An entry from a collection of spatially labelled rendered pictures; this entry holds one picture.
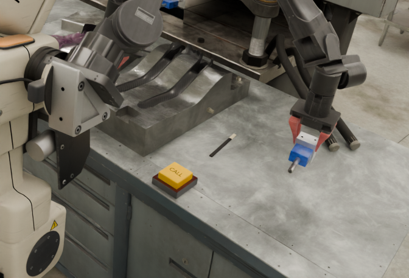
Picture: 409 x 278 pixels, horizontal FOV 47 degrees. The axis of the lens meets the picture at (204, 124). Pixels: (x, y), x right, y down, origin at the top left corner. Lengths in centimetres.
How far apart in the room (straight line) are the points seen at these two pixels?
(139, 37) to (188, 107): 56
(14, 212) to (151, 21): 45
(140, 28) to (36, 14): 17
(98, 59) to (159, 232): 69
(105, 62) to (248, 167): 62
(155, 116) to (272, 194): 36
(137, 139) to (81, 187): 39
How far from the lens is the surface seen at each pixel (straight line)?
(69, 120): 74
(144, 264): 147
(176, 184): 111
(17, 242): 101
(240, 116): 146
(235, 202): 114
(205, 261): 126
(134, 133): 122
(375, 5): 172
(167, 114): 125
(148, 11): 78
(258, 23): 177
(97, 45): 76
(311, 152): 111
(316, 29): 100
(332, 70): 103
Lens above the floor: 155
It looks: 33 degrees down
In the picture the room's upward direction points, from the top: 9 degrees clockwise
